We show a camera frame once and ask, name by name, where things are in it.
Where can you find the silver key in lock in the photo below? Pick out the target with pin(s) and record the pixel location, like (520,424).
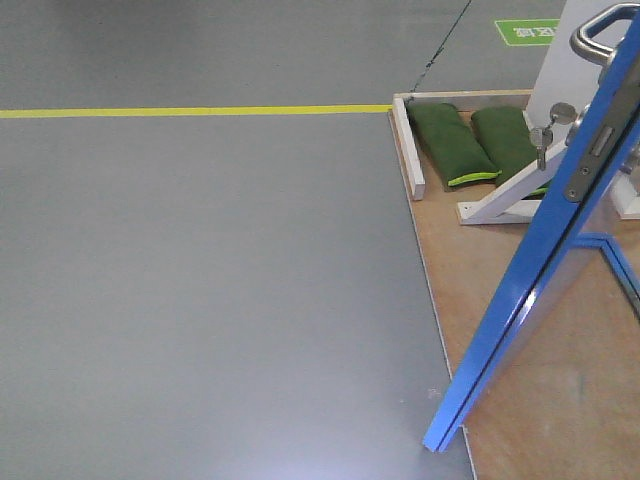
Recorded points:
(541,137)

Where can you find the green sandbag far left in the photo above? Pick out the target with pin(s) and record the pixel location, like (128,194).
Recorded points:
(458,157)

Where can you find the wooden platform board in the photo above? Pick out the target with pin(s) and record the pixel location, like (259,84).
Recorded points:
(557,406)

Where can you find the white wooden edge bar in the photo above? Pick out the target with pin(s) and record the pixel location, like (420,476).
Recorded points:
(407,150)

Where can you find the silver door lever handle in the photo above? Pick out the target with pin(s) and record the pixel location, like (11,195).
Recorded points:
(582,40)

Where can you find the green floor sign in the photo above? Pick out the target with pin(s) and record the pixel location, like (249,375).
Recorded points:
(527,32)

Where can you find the white partition panel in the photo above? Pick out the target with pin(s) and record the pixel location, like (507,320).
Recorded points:
(566,77)

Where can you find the white triangular wooden brace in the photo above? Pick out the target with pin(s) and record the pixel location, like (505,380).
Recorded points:
(508,203)

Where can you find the blue framed glass door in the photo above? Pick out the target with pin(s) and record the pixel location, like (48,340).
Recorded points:
(605,143)

